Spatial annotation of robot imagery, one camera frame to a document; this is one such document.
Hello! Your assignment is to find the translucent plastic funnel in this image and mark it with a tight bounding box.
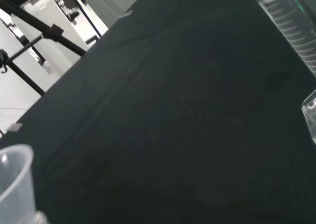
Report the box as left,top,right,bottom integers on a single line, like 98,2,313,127
0,144,35,224

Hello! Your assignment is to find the black bench cloth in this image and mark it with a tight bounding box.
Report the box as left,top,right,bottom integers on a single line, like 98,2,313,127
0,0,316,224

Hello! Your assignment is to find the white cabinet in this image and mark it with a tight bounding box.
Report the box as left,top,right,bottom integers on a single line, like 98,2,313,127
19,0,90,74

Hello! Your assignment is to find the black tripod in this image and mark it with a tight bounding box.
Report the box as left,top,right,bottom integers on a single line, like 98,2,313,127
0,0,87,96

